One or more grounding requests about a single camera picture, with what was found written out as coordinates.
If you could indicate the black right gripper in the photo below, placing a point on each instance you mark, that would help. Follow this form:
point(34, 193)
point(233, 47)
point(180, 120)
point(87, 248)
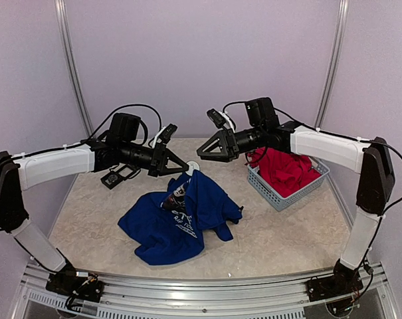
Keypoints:
point(227, 140)

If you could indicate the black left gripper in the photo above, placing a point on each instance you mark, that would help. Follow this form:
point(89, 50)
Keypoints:
point(165, 153)

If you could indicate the blue printed t-shirt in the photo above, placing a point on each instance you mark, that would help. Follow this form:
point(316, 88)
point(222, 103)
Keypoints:
point(169, 225)

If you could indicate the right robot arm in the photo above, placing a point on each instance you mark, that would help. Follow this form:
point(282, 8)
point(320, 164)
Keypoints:
point(370, 159)

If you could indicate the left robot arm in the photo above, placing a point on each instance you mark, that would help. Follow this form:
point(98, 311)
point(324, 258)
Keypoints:
point(115, 146)

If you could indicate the red garment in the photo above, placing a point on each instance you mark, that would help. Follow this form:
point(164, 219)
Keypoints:
point(285, 173)

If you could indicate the light blue perforated basket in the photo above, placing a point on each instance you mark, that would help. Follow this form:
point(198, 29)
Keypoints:
point(278, 202)

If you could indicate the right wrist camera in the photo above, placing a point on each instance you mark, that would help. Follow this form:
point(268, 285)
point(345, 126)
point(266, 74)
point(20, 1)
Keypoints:
point(221, 120)

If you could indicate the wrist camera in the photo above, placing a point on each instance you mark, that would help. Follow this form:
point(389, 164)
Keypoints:
point(221, 120)
point(163, 136)

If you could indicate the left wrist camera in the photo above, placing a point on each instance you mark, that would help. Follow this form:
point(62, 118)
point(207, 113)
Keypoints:
point(163, 136)

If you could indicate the aluminium front rail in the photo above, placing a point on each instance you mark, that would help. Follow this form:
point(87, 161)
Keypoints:
point(282, 296)

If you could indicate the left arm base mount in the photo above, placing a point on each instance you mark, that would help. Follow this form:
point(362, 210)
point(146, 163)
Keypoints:
point(81, 285)

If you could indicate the right aluminium corner post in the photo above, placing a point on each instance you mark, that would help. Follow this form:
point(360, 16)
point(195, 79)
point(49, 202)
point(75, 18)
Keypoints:
point(333, 63)

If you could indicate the aluminium corner post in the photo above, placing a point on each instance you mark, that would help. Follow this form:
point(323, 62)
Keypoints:
point(333, 63)
point(65, 36)

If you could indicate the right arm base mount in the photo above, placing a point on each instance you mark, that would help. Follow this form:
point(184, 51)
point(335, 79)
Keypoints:
point(343, 280)

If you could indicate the left aluminium corner post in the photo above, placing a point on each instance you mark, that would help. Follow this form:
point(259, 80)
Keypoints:
point(65, 36)

